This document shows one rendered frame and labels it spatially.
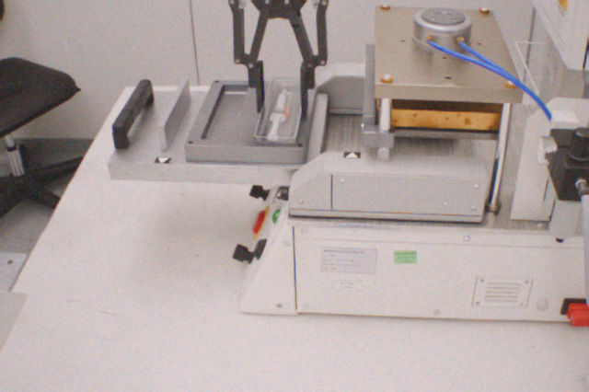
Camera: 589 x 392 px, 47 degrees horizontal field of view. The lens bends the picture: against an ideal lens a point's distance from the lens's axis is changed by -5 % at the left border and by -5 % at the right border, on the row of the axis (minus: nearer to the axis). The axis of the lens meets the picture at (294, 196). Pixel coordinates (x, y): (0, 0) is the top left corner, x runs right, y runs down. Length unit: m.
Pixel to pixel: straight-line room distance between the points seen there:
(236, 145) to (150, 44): 1.70
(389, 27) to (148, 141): 0.38
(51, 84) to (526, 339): 1.84
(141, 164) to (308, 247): 0.26
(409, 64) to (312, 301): 0.36
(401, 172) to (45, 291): 0.59
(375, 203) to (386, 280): 0.12
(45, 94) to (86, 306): 1.40
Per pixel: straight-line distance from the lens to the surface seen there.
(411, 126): 0.91
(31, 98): 2.40
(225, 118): 1.05
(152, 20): 2.58
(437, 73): 0.88
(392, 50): 0.94
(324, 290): 0.99
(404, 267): 0.96
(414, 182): 0.89
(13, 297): 1.11
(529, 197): 0.93
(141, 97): 1.08
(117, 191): 1.34
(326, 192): 0.90
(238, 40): 0.97
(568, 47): 0.83
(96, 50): 2.70
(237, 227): 1.21
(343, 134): 1.10
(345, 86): 1.13
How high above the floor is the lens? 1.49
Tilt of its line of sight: 35 degrees down
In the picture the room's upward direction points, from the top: 2 degrees counter-clockwise
